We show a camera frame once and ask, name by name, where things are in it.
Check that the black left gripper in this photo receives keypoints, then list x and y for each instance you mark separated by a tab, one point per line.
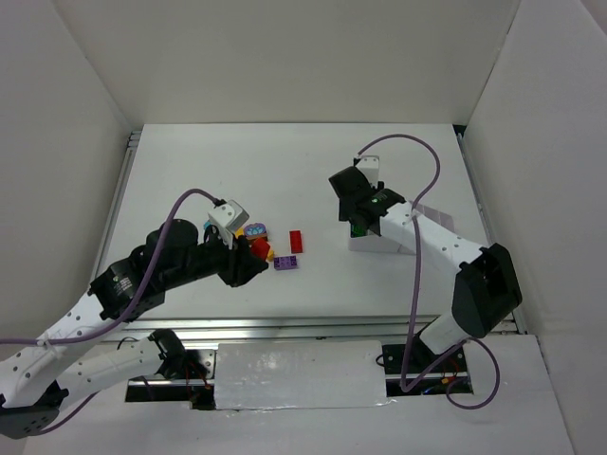
238	264

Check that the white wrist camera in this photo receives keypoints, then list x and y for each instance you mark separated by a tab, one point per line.
228	217
369	166

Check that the aluminium table rail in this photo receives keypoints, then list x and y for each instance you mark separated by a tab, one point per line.
274	329

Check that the small green square lego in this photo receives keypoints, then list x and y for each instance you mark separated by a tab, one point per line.
358	231

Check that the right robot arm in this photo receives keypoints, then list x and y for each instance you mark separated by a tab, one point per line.
485	288

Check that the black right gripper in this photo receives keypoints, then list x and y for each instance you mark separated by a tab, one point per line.
358	226

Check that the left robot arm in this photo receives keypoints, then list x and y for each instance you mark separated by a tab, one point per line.
41	380

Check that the lilac rectangular lego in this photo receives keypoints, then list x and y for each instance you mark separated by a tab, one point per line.
284	263

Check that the red curved lego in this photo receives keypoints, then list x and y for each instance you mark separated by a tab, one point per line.
260	248

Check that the red rectangular lego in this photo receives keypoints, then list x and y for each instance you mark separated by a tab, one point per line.
296	242

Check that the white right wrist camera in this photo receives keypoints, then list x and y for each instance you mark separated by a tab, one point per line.
369	166

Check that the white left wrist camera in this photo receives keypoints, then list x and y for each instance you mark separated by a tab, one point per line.
228	217

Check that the white foil-taped panel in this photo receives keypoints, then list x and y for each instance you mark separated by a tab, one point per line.
299	375

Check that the white compartment organizer tray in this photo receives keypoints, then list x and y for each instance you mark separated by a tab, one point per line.
380	244

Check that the purple flower lego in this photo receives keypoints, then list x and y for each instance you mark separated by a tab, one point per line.
255	231

